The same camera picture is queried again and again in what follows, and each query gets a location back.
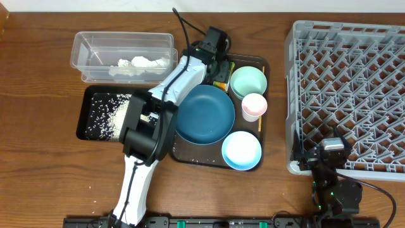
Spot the yellow green snack wrapper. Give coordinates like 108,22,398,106
213,62,235,93

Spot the white tissue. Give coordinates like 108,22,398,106
109,56,170,77

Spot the pile of rice grains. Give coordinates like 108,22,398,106
84,92,131,141

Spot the dark brown serving tray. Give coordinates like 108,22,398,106
169,54,270,170

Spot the dark blue plate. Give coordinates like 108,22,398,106
176,85,235,145

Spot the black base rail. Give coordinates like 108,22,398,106
62,215,380,228

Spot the grey dishwasher rack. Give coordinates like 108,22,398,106
284,20,404,182

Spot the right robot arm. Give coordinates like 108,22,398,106
292,127,363,228

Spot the black waste tray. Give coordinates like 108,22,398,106
76,85,148,140

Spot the pink cup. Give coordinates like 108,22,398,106
242,93,268,122

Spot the clear plastic bin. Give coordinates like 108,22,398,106
70,31,178,84

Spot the wooden chopstick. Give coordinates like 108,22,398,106
258,65,265,132

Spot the light blue bowl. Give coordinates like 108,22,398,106
221,131,262,171

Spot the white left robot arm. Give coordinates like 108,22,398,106
108,27,232,227

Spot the mint green bowl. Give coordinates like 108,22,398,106
230,66,267,100

